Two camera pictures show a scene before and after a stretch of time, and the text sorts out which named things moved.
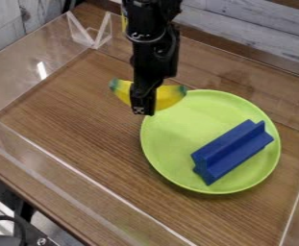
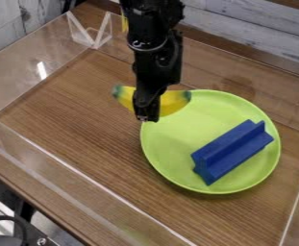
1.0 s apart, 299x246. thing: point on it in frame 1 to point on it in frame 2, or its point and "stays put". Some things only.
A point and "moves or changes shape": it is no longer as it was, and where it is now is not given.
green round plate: x=176 y=131 stays put
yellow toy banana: x=168 y=93 moves or changes shape
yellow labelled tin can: x=123 y=22 stays put
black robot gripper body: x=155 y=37 stays put
